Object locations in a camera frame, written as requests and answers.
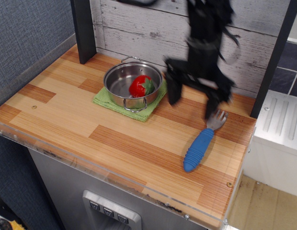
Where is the yellow object at corner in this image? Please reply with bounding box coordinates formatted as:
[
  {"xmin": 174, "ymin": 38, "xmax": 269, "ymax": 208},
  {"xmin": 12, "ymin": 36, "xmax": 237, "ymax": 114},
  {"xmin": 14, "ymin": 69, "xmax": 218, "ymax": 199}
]
[{"xmin": 0, "ymin": 218, "xmax": 25, "ymax": 230}]

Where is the red toy strawberry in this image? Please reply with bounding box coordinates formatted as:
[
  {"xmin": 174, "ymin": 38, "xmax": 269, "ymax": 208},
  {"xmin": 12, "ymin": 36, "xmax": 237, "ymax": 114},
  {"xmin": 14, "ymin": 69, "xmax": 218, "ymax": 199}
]
[{"xmin": 129, "ymin": 75, "xmax": 155, "ymax": 98}]

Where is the dark grey right post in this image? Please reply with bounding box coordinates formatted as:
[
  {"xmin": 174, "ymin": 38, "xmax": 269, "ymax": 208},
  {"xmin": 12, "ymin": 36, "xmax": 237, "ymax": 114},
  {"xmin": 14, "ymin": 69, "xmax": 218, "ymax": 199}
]
[{"xmin": 250, "ymin": 0, "xmax": 297, "ymax": 118}]

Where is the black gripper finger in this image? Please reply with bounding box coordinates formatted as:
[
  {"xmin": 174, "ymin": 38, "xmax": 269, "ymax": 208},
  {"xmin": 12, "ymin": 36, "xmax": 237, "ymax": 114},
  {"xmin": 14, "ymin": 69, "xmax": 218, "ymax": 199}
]
[
  {"xmin": 165, "ymin": 71, "xmax": 183, "ymax": 105},
  {"xmin": 205, "ymin": 89, "xmax": 232, "ymax": 119}
]

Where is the stainless steel pot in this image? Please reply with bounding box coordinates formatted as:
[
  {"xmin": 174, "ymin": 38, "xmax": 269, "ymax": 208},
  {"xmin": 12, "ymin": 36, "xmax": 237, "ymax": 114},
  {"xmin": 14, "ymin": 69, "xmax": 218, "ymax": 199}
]
[{"xmin": 103, "ymin": 56, "xmax": 163, "ymax": 113}]

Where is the blue handled metal fork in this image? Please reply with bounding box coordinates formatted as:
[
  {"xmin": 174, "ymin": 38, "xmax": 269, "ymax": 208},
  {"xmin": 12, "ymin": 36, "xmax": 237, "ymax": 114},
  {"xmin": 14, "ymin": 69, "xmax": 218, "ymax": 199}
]
[{"xmin": 183, "ymin": 110, "xmax": 228, "ymax": 173}]

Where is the grey dispenser button panel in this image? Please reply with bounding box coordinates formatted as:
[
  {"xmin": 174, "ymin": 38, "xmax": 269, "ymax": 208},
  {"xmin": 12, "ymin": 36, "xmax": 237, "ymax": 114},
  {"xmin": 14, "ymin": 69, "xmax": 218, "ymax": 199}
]
[{"xmin": 82, "ymin": 190, "xmax": 142, "ymax": 230}]

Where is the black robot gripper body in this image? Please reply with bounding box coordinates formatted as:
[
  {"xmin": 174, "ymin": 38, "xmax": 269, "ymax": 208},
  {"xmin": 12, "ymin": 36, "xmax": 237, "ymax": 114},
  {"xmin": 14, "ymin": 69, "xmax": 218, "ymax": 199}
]
[{"xmin": 164, "ymin": 35, "xmax": 236, "ymax": 96}]

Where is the dark grey post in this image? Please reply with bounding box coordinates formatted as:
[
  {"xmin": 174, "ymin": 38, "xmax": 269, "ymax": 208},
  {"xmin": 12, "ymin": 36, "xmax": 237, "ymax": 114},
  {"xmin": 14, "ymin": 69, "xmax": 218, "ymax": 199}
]
[
  {"xmin": 250, "ymin": 0, "xmax": 297, "ymax": 118},
  {"xmin": 70, "ymin": 0, "xmax": 96, "ymax": 64}
]

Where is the white toy sink unit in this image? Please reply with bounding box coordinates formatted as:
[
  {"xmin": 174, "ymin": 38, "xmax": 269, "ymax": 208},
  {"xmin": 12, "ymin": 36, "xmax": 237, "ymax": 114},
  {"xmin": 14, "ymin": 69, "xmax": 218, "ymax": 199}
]
[{"xmin": 243, "ymin": 91, "xmax": 297, "ymax": 196}]

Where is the clear acrylic edge guard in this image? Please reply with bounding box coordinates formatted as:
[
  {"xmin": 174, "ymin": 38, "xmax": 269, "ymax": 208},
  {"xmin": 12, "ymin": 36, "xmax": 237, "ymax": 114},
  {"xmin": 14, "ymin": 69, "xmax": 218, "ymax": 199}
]
[{"xmin": 0, "ymin": 122, "xmax": 229, "ymax": 230}]

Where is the silver toy fridge cabinet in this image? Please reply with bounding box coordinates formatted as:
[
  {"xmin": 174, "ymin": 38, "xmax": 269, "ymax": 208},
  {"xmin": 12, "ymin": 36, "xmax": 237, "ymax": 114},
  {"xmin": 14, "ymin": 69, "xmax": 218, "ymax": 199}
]
[{"xmin": 29, "ymin": 150, "xmax": 203, "ymax": 230}]

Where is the dark grey left post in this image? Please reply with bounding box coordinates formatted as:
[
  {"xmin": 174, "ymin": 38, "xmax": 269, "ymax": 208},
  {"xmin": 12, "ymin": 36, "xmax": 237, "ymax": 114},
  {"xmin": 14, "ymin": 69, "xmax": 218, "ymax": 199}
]
[{"xmin": 70, "ymin": 0, "xmax": 96, "ymax": 64}]

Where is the green folded cloth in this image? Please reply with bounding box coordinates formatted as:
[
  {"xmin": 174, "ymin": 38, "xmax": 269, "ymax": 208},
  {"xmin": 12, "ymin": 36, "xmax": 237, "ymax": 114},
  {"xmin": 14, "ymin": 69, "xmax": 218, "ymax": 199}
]
[{"xmin": 92, "ymin": 81, "xmax": 167, "ymax": 122}]

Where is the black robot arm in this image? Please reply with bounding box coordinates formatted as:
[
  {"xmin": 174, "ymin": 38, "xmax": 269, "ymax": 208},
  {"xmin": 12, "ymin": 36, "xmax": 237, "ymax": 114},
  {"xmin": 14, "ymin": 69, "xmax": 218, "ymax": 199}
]
[{"xmin": 165, "ymin": 0, "xmax": 234, "ymax": 119}]

